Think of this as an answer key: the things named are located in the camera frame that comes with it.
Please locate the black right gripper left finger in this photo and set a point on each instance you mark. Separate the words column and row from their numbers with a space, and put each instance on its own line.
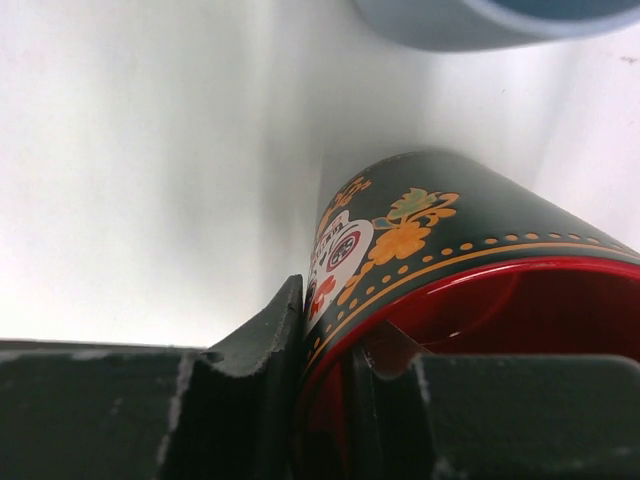
column 97, row 411

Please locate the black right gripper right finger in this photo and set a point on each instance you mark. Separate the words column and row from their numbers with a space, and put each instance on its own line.
column 495, row 417

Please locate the dark mug red interior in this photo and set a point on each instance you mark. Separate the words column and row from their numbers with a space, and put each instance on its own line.
column 431, row 253

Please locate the light blue plastic cup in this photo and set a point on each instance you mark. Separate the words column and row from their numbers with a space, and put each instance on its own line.
column 466, row 26

